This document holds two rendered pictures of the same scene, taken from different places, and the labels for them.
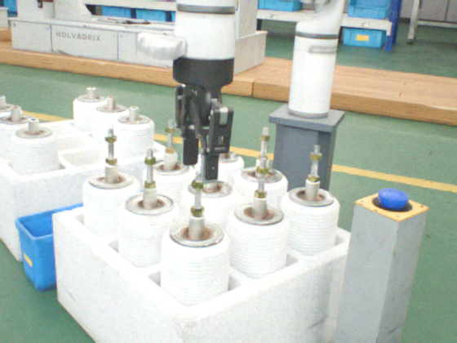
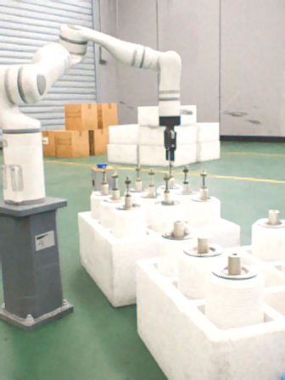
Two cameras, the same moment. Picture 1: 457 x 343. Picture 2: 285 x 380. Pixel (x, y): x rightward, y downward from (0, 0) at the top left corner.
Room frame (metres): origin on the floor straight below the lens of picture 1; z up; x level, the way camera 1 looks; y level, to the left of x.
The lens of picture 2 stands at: (2.12, 0.48, 0.52)
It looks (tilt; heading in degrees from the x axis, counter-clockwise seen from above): 10 degrees down; 201
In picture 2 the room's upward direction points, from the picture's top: 2 degrees counter-clockwise
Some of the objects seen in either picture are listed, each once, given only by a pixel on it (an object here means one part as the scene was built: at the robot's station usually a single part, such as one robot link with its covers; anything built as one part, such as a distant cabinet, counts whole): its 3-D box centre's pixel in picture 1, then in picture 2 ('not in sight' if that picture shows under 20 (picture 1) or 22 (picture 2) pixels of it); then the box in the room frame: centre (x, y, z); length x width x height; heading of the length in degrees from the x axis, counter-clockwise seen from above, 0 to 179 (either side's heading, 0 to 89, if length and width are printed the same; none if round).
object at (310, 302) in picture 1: (206, 273); (153, 246); (0.83, 0.03, 0.09); 0.39 x 0.39 x 0.18; 41
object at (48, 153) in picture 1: (37, 173); (272, 261); (1.08, 0.41, 0.16); 0.10 x 0.10 x 0.18
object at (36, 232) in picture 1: (96, 237); not in sight; (0.99, 0.26, 0.06); 0.30 x 0.11 x 0.12; 130
